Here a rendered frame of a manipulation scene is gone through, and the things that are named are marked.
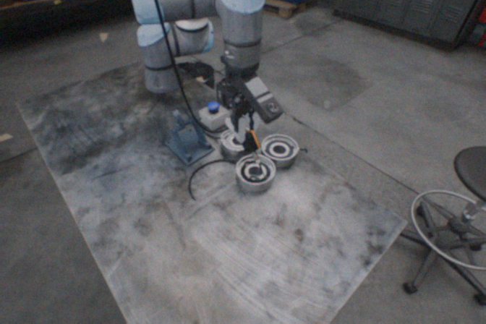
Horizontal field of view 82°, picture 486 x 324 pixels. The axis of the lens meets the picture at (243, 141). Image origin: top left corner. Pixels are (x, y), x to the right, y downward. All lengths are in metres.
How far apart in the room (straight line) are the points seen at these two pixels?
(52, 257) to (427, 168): 2.28
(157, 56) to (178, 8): 0.51
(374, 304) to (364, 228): 0.86
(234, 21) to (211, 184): 0.43
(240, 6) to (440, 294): 1.55
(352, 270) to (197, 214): 0.37
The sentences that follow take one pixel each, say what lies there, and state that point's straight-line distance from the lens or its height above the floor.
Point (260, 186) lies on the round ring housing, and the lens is 0.73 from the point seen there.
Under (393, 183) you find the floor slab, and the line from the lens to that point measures 2.03.
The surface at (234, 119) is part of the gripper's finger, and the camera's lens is 0.62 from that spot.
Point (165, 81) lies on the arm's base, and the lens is 1.13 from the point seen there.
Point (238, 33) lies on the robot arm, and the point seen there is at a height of 1.20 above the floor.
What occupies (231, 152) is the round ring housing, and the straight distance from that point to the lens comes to 0.81.
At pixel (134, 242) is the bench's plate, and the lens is 0.72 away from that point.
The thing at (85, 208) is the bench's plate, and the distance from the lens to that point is 0.83.
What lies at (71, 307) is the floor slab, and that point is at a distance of 1.66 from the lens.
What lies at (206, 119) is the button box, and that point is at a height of 0.83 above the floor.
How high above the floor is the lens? 1.40
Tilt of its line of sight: 43 degrees down
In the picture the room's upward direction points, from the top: straight up
